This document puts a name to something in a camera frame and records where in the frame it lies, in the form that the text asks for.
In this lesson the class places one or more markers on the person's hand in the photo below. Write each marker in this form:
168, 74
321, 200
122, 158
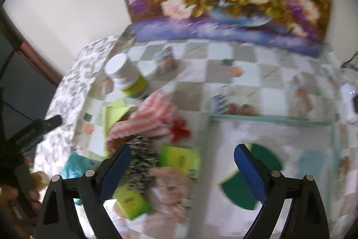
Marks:
10, 189

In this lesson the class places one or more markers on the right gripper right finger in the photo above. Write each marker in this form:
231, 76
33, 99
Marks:
306, 217

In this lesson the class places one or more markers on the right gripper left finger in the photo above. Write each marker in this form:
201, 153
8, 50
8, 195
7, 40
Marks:
58, 217

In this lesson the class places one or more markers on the red flower scrunchie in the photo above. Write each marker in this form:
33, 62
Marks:
179, 131

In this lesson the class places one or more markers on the white power strip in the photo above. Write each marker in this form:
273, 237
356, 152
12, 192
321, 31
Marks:
348, 94

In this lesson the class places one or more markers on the blue face mask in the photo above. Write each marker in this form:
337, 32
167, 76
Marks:
310, 163

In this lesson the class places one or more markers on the pink white fuzzy sock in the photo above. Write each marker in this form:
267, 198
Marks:
156, 116

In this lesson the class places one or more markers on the yellow green cloth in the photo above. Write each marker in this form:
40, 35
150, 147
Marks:
112, 113

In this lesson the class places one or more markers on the teal-rimmed white tray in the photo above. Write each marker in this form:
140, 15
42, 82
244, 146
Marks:
224, 206

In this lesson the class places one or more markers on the black power adapter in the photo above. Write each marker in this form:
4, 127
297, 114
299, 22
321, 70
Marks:
355, 103

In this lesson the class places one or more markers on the pink lace scrunchie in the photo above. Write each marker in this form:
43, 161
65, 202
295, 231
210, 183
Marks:
176, 189

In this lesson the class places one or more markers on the white pill bottle green label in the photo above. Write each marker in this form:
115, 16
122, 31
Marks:
126, 77

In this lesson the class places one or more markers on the leopard print scrunchie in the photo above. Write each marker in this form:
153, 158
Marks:
143, 157

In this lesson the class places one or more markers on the green tissue pack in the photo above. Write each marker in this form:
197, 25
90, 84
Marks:
132, 204
185, 160

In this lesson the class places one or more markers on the patterned tablecloth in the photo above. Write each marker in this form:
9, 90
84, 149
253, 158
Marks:
207, 78

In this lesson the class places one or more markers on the teal plastic box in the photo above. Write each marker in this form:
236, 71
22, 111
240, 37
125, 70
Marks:
76, 165

